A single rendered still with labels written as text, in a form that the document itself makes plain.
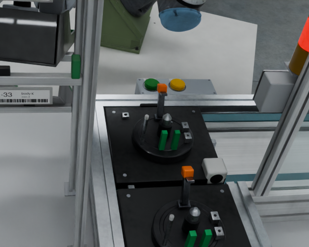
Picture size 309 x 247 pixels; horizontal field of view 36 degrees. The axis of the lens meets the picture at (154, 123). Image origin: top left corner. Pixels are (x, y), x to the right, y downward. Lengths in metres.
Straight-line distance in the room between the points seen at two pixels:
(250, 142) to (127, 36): 0.55
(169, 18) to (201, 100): 0.25
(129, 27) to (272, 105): 0.72
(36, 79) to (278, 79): 0.44
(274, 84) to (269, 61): 2.49
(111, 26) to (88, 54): 0.88
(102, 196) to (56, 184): 0.18
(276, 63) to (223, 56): 1.76
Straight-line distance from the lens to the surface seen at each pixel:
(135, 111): 1.14
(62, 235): 1.03
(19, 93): 0.67
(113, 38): 1.54
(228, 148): 1.19
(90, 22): 0.61
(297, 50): 0.86
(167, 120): 1.03
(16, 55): 0.70
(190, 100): 1.24
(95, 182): 0.99
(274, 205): 1.09
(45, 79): 0.66
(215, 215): 0.92
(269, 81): 0.87
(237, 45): 1.71
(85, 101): 0.69
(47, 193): 1.10
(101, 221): 0.93
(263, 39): 3.59
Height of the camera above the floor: 1.71
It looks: 41 degrees down
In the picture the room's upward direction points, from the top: 11 degrees clockwise
